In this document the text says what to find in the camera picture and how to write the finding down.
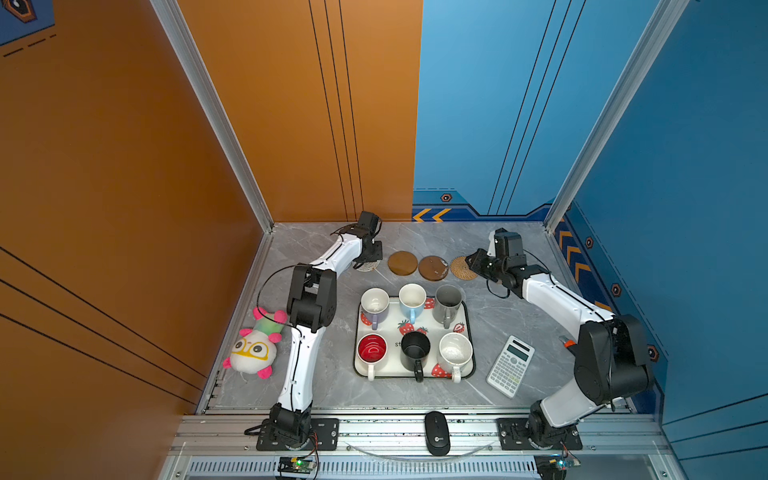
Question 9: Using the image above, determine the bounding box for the red inside white mug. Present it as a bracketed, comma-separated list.
[356, 333, 388, 381]

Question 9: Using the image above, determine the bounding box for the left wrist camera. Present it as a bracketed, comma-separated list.
[354, 211, 381, 238]

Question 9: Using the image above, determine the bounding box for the circuit board right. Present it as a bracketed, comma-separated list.
[534, 456, 581, 480]

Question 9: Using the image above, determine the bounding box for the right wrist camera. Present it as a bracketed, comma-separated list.
[492, 228, 527, 269]

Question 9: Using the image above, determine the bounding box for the woven rattan round coaster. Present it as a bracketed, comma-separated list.
[450, 256, 478, 281]

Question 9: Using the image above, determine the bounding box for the scratched brown round coaster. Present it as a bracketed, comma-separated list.
[418, 255, 450, 282]

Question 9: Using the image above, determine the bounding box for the white strawberry serving tray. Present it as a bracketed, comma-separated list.
[353, 297, 475, 382]

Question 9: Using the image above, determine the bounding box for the plain brown round coaster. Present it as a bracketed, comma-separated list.
[387, 251, 419, 276]

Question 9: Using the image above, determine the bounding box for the aluminium corner post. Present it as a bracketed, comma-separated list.
[150, 0, 274, 234]
[543, 0, 689, 233]

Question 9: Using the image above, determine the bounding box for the aluminium corner post left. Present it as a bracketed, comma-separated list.
[150, 0, 274, 234]

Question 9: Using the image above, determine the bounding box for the light blue mug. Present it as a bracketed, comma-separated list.
[398, 283, 427, 324]

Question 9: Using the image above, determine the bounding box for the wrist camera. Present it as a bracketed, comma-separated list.
[492, 228, 527, 269]
[354, 211, 381, 238]

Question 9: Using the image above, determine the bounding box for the multicolour woven rope coaster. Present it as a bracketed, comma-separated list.
[357, 262, 378, 272]

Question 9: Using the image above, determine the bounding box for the white scientific calculator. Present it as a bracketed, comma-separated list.
[486, 335, 535, 399]

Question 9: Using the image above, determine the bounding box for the black mug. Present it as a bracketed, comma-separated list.
[400, 331, 431, 383]

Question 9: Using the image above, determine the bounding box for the green circuit board left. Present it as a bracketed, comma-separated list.
[277, 457, 318, 478]

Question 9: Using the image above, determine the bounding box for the aluminium front rail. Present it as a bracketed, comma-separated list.
[169, 408, 672, 459]

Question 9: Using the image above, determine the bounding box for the grey mug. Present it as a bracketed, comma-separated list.
[432, 285, 464, 329]

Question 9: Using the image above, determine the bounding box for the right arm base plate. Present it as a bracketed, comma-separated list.
[496, 418, 583, 451]

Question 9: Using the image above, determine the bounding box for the black computer mouse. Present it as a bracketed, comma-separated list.
[424, 411, 451, 456]

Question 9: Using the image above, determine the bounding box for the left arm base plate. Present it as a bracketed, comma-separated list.
[256, 417, 340, 452]

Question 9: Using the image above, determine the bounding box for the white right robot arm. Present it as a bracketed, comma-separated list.
[466, 249, 654, 449]

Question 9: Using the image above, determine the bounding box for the white pink plush toy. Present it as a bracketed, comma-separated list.
[222, 307, 288, 379]

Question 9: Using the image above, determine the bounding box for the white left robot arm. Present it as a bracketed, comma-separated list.
[265, 225, 383, 448]

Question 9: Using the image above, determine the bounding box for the aluminium corner post right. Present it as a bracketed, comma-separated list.
[543, 0, 689, 233]

